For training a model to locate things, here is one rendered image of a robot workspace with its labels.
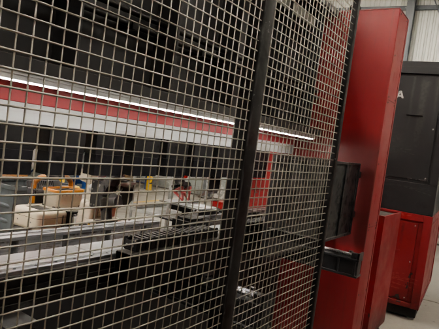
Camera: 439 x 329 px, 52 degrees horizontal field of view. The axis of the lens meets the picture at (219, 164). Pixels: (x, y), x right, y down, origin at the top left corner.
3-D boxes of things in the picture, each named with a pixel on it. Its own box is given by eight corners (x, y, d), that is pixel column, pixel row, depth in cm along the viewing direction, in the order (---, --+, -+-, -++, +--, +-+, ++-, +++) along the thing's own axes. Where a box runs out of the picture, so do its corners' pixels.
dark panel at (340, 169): (347, 233, 281) (357, 163, 278) (350, 234, 280) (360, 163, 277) (258, 260, 187) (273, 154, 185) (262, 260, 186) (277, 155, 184)
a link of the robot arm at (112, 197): (112, 188, 240) (99, 184, 234) (127, 186, 234) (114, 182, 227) (109, 210, 237) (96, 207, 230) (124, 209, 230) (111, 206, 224)
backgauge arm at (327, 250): (257, 247, 280) (260, 225, 280) (360, 276, 245) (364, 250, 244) (251, 249, 274) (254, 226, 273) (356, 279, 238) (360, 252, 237)
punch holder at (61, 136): (66, 172, 169) (72, 127, 168) (81, 175, 164) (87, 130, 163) (30, 171, 156) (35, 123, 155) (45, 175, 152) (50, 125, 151)
